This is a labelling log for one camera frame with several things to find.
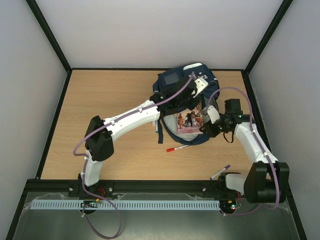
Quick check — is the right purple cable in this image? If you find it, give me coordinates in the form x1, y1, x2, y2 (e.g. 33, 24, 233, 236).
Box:
204, 86, 281, 217

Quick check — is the navy blue backpack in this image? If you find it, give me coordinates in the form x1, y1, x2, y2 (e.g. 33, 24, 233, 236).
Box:
152, 62, 220, 146

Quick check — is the red capped white pen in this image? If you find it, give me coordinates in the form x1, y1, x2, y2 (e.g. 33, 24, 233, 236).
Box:
166, 145, 189, 153

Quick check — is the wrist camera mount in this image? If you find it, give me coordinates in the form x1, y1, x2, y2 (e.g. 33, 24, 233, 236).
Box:
206, 105, 220, 124
194, 77, 209, 98

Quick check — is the black aluminium frame rail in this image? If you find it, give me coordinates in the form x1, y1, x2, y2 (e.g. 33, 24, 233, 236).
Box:
23, 179, 240, 199

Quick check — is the purple illustrated booklet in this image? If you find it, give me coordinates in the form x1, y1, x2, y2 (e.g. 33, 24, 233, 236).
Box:
176, 103, 204, 135

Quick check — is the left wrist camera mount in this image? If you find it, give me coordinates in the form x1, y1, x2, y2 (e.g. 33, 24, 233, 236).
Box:
194, 77, 209, 98

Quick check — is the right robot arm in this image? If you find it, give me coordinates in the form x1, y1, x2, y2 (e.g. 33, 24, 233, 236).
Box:
200, 99, 290, 204

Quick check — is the purple capped white pen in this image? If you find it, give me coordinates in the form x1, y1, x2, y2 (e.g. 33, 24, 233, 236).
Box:
209, 164, 231, 181

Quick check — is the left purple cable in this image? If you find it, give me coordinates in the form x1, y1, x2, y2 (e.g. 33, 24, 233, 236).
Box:
72, 71, 123, 239

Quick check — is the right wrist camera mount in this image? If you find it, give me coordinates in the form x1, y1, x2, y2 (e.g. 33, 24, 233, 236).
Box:
206, 105, 220, 124

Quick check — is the grey slotted cable duct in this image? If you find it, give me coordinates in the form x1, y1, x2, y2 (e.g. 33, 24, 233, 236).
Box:
30, 199, 220, 211

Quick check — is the green capped white pen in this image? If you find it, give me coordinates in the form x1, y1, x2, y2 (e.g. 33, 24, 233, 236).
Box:
154, 122, 159, 133

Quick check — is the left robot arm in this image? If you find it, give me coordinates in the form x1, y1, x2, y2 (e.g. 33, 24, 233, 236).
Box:
73, 74, 208, 188

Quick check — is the purple cable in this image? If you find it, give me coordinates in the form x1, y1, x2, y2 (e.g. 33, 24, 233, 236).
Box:
72, 71, 123, 239
204, 86, 281, 217

